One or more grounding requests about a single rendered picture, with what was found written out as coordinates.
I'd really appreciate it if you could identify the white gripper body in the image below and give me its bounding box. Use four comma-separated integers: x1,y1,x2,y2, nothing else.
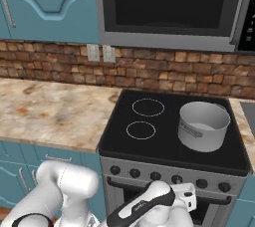
165,205,195,227

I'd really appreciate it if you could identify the black stove knob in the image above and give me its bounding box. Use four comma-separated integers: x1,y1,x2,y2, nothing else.
195,178,208,189
149,170,162,182
170,174,183,185
110,165,122,176
128,167,141,179
218,181,232,193

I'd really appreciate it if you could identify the black and steel stove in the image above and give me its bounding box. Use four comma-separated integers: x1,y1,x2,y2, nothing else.
97,89,252,227

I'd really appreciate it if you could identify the steel oven door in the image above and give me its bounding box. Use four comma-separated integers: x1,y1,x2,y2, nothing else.
103,174,239,227

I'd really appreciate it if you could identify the teal base cupboard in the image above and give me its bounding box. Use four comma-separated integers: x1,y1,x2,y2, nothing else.
224,173,255,227

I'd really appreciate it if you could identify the silver cooking pot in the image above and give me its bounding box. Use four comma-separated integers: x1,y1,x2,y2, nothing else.
177,101,232,153

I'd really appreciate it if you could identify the teal narrow cupboard panel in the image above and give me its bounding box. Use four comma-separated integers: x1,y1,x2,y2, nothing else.
82,150,108,222

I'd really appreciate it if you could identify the grey sink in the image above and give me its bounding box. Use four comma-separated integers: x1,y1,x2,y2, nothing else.
239,101,255,129

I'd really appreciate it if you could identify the teal base cupboard door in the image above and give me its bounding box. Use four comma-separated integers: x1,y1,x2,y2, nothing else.
0,160,30,209
27,162,43,199

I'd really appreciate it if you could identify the teal drawer front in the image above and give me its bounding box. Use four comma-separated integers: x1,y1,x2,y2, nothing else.
32,143,85,167
0,139,35,165

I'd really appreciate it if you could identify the steel microwave oven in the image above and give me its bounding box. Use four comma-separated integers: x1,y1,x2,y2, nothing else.
94,0,255,54

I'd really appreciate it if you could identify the black oven door handle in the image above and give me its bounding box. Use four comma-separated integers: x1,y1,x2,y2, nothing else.
106,176,233,206

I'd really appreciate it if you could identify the grey drawer handle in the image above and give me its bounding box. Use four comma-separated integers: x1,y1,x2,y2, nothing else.
44,153,74,163

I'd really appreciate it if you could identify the grey base cupboard handle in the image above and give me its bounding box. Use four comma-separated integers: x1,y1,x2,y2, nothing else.
18,167,31,194
31,168,39,187

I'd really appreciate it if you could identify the grey wall socket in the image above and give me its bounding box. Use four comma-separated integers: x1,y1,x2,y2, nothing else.
102,44,117,64
87,43,101,63

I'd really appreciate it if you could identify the grey microwave door handle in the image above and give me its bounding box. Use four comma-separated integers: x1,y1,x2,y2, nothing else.
229,0,255,45

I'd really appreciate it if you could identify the teal wall cupboard door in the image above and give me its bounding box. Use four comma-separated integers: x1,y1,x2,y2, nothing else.
0,0,13,42
5,0,101,45

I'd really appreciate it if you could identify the grey wall cupboard handle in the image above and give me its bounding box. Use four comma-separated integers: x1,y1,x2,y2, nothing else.
0,0,17,29

